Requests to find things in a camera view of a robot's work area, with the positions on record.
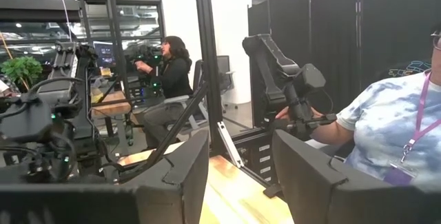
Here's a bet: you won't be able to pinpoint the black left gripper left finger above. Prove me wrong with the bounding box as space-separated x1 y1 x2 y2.
0 129 210 224

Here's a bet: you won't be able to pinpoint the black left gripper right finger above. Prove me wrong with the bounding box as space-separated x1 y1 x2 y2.
271 129 441 224

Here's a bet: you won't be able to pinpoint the green leafy plant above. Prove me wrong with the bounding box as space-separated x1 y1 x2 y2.
0 55 44 91

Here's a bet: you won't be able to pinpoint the black control box white labels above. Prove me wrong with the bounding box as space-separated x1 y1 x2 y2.
229 129 276 185

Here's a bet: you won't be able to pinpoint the person's hand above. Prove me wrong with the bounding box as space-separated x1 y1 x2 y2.
274 105 325 122

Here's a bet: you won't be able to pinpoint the background wooden table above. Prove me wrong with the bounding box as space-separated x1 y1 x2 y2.
90 90 132 119

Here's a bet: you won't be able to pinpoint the purple name badge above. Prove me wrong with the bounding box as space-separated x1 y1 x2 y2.
382 161 418 187

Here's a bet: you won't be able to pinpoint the grey chair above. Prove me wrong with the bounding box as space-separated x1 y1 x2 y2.
164 59 209 132

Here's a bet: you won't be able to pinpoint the person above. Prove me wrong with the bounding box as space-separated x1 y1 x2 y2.
309 23 441 192
134 35 194 151

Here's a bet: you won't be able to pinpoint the dark computer monitor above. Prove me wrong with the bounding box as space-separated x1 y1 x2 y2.
92 41 116 68

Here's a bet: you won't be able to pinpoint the black office chair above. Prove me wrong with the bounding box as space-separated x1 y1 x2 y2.
216 54 238 110

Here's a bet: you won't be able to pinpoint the black curtain partition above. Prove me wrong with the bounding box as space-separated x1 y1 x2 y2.
247 0 441 128

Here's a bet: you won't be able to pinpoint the person's glasses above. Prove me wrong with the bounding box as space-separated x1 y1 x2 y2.
429 30 441 51

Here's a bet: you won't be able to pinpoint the white hanging cable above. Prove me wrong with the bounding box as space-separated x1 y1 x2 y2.
54 0 74 42

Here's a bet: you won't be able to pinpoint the purple lanyard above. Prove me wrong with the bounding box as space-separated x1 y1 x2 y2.
401 70 441 165

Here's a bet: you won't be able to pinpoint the black aluminium table frame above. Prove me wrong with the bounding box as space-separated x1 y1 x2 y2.
119 0 287 199

